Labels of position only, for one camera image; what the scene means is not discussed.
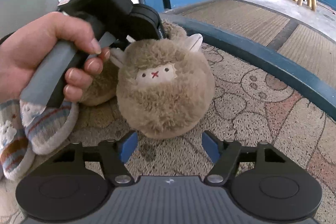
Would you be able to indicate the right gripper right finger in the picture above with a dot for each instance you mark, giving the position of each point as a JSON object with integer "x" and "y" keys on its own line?
{"x": 261, "y": 180}

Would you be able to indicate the striped knit slipper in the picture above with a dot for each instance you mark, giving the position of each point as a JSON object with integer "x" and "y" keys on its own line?
{"x": 47, "y": 127}
{"x": 17, "y": 155}

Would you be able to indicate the cartoon patterned door mat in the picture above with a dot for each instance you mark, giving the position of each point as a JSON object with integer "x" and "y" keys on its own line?
{"x": 249, "y": 106}

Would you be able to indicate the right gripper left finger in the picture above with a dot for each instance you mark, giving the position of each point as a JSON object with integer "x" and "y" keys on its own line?
{"x": 77, "y": 180}

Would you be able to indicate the person left hand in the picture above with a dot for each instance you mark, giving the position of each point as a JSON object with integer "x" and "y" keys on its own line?
{"x": 25, "y": 49}

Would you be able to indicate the brown fluffy animal slipper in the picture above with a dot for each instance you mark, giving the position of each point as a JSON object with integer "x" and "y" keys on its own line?
{"x": 103, "y": 86}

